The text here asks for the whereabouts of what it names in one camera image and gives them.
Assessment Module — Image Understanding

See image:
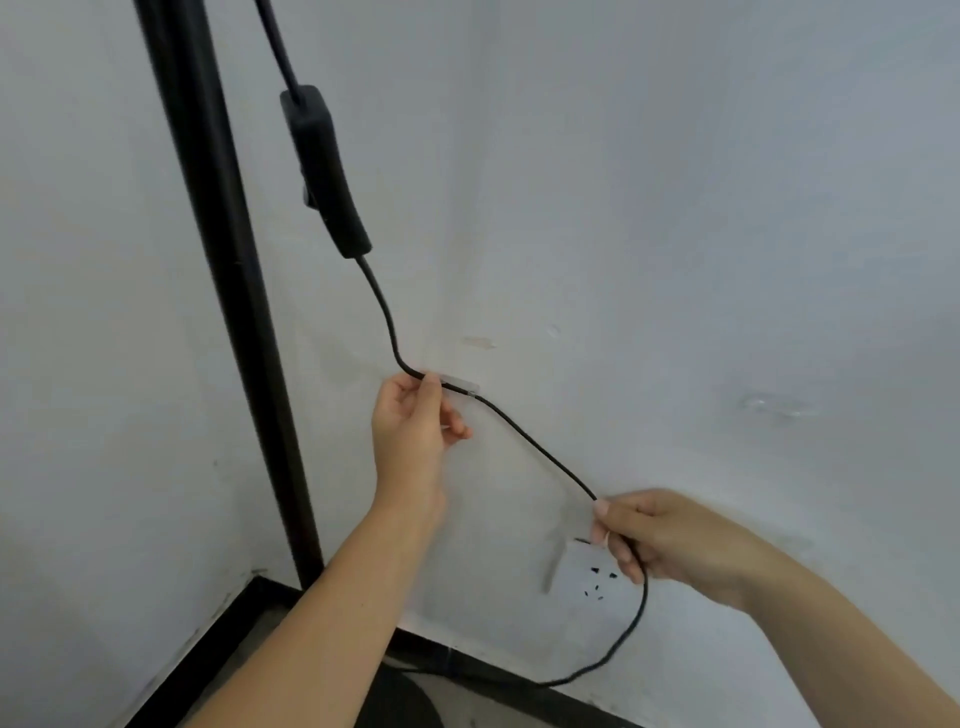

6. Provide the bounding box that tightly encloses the black round lamp base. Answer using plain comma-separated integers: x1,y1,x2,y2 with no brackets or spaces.
358,663,445,728

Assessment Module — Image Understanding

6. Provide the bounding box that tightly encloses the black inline cable switch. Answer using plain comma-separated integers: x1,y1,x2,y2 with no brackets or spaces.
279,84,374,261

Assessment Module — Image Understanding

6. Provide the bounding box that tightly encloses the person's left hand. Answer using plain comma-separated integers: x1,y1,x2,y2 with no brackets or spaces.
371,372,474,519

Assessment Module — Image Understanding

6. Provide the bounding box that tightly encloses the white wall socket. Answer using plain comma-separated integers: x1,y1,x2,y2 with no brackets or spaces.
546,536,628,607

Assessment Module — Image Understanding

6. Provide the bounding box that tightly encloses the clear adhesive cable clip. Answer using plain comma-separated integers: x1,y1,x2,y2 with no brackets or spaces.
423,369,483,399

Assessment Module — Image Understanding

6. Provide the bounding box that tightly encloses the person's left forearm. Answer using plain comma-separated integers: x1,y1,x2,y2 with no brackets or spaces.
186,495,451,728

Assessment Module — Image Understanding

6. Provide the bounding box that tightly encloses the black floor lamp pole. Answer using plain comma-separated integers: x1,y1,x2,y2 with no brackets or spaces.
133,0,327,591

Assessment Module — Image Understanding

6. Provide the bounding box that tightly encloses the person's right forearm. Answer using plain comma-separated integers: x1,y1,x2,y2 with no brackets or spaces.
731,537,960,728

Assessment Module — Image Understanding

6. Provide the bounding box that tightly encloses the person's right hand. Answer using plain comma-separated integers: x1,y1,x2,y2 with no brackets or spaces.
591,489,762,610

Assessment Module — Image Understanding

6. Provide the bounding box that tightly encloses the black power cable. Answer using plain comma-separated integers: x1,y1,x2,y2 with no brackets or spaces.
253,0,651,688

